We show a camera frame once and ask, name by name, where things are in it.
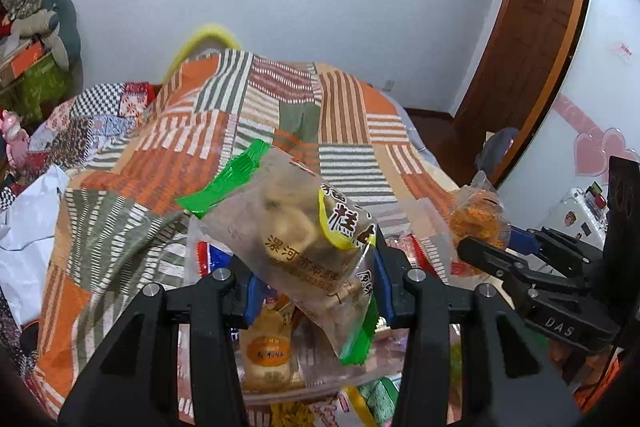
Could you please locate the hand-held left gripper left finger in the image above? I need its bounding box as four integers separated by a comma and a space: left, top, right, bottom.
56, 257, 268, 427

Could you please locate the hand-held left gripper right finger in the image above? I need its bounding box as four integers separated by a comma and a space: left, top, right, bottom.
374, 227, 584, 427

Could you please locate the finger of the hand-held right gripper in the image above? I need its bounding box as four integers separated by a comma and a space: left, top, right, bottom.
456, 236, 542, 304
509, 226, 602, 279

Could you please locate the orange crispy snack packet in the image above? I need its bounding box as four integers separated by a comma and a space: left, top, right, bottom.
446, 171, 512, 253

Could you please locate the yellow pastry packet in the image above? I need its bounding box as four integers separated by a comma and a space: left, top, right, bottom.
239, 307, 303, 394

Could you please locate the blue and red snack packet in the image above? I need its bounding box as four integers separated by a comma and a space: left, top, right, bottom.
197, 239, 251, 280

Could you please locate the clear plastic container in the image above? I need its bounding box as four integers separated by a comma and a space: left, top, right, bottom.
184, 197, 453, 408

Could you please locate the green-edged cake packet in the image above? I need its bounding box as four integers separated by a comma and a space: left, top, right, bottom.
176, 139, 379, 366

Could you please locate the white case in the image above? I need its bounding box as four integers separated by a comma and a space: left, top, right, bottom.
547, 187, 610, 253

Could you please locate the grey bag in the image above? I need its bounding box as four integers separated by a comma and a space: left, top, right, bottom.
477, 127, 520, 180

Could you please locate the green patterned packet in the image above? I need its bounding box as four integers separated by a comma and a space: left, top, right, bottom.
345, 377, 401, 427

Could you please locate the orange striped patchwork blanket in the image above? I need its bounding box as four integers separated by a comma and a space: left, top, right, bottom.
30, 49, 481, 427

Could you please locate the white heart-patterned sliding door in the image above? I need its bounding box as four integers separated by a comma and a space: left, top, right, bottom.
495, 0, 640, 228

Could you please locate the brown wooden door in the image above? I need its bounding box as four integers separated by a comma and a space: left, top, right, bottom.
452, 0, 583, 168

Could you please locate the white cloth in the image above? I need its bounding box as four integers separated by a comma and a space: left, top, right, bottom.
0, 164, 71, 328

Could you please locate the checkered patchwork quilt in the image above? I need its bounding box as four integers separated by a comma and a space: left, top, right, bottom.
0, 82, 161, 218

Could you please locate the yellow hoop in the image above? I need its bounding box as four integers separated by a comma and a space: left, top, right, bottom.
160, 23, 243, 82

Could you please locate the pink toy rabbit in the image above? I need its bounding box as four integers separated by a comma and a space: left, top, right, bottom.
0, 109, 31, 168

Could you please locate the green box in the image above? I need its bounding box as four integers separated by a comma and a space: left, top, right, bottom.
0, 54, 73, 128

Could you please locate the orange box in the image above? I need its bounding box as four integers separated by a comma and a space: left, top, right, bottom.
0, 42, 46, 85

